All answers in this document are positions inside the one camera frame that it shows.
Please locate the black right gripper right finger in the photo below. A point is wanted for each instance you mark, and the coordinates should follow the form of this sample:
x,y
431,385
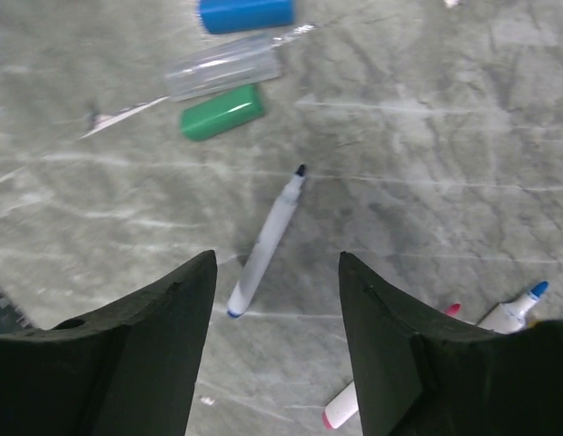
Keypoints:
x,y
418,371

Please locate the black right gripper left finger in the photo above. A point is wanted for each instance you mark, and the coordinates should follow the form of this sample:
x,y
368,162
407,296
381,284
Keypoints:
x,y
127,368

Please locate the pink cap marker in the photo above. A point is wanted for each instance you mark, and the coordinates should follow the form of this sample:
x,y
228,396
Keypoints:
x,y
341,408

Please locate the green pen cap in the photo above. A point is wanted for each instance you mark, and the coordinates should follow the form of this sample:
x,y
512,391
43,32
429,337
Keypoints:
x,y
222,113

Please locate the clear pen cap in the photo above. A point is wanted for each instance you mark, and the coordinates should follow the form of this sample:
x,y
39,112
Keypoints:
x,y
249,60

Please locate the light blue pen cap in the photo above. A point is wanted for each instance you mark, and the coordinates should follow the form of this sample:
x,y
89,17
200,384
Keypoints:
x,y
232,16

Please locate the dark blue cap marker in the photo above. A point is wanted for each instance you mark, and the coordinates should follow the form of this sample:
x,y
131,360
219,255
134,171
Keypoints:
x,y
510,317

